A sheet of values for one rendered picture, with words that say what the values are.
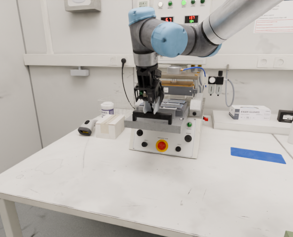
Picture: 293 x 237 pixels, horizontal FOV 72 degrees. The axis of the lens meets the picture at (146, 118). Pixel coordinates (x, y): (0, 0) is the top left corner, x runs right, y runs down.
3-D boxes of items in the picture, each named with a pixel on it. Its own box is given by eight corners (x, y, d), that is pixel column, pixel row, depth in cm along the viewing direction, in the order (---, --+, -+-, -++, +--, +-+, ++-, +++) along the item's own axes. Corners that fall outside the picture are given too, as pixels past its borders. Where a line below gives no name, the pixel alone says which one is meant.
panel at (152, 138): (132, 149, 102) (136, 113, 104) (192, 158, 93) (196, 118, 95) (130, 149, 100) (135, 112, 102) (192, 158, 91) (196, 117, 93)
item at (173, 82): (159, 86, 125) (159, 71, 122) (196, 88, 119) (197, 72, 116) (151, 91, 109) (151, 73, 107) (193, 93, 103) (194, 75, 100)
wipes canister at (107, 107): (105, 121, 146) (104, 100, 142) (116, 122, 144) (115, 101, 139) (99, 124, 138) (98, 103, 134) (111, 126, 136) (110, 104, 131)
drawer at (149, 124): (146, 110, 106) (146, 95, 104) (188, 113, 100) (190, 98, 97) (124, 129, 79) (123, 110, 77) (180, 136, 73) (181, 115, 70)
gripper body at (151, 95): (135, 103, 68) (129, 70, 60) (142, 90, 74) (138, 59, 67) (157, 105, 66) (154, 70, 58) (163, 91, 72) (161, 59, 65)
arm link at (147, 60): (137, 45, 64) (162, 45, 62) (139, 59, 67) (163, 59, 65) (129, 54, 59) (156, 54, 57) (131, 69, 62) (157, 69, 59)
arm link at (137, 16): (135, 13, 49) (121, 10, 55) (141, 57, 56) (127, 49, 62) (162, 7, 52) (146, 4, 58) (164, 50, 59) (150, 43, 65)
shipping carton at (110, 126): (108, 126, 134) (107, 114, 132) (126, 128, 131) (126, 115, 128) (94, 137, 117) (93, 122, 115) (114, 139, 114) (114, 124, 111)
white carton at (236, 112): (228, 114, 146) (229, 104, 144) (261, 115, 144) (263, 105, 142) (233, 119, 135) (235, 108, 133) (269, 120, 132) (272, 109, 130)
